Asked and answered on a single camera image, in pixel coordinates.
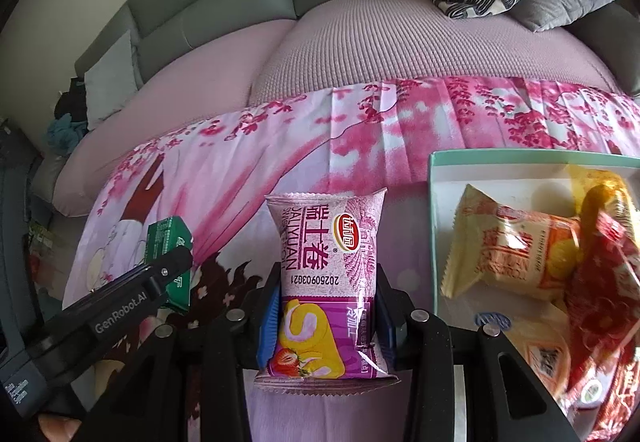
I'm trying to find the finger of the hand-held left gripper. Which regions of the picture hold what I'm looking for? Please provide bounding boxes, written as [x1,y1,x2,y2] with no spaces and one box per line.
[142,247,194,296]

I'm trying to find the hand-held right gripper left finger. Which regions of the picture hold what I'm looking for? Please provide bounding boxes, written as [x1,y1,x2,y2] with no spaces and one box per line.
[85,263,282,442]

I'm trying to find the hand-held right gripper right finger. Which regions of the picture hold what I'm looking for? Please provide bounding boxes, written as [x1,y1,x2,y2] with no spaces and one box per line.
[375,263,571,442]

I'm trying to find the small green carton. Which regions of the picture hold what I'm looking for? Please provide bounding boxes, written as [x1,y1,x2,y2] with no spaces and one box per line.
[145,216,193,313]

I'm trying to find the pink swiss roll packet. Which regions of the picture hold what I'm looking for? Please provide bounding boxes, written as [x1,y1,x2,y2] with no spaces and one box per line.
[254,189,399,393]

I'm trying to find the clear bag of steamed cake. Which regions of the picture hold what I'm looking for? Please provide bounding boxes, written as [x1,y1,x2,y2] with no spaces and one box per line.
[475,312,573,390]

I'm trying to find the orange swiss roll packet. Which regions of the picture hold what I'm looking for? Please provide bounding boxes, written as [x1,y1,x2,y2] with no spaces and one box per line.
[440,183,587,305]

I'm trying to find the white box with teal rim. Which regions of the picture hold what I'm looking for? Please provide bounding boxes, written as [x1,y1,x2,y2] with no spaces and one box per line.
[427,149,640,442]

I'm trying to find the red and gold snack packet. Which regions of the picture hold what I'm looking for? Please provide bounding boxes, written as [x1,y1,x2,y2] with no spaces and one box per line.
[560,209,640,393]

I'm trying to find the yellow wafer packet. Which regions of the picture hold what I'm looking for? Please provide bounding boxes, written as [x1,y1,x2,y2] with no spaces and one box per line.
[570,165,640,243]

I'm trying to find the person's left hand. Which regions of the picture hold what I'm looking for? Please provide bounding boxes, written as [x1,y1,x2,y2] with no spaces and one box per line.
[39,414,83,442]

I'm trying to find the light grey pillow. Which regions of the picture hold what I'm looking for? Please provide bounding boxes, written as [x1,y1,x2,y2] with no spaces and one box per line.
[82,30,146,133]

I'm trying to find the printed pink blanket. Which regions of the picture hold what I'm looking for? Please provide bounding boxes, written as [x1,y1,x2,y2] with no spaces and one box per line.
[62,76,640,442]

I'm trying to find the dark clothes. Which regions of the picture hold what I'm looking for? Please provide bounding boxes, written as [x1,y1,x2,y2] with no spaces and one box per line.
[54,77,88,120]

